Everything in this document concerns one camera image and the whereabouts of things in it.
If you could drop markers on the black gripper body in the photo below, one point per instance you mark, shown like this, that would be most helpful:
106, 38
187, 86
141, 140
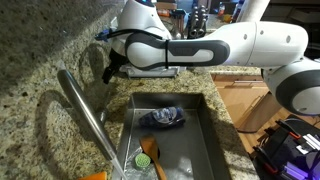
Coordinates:
117, 61

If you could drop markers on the steel gooseneck tap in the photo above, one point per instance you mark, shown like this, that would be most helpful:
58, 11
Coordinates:
83, 110

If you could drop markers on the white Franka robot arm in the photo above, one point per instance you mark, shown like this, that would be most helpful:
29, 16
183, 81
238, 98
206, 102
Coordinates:
233, 43

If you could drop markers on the brown cardboard box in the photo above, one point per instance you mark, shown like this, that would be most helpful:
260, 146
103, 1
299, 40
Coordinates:
165, 5

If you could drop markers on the wooden spoon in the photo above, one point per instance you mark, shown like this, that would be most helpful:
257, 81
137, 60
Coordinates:
150, 145

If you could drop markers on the black knife block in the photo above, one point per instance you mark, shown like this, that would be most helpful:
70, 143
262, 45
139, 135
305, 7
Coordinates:
197, 20

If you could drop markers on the green round scrubber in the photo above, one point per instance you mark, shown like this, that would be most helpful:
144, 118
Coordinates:
142, 161

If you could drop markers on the orange sponge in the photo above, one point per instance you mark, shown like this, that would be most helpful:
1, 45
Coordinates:
95, 176

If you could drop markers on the stainless steel sink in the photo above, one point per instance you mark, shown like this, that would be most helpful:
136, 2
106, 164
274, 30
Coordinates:
186, 153

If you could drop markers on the wooden drawer cabinet front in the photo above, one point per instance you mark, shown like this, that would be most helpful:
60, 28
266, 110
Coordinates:
243, 100

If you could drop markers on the white paper towel roll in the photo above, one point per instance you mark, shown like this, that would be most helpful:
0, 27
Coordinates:
253, 10

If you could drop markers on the black equipment cart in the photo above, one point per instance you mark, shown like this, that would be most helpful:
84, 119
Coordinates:
290, 153

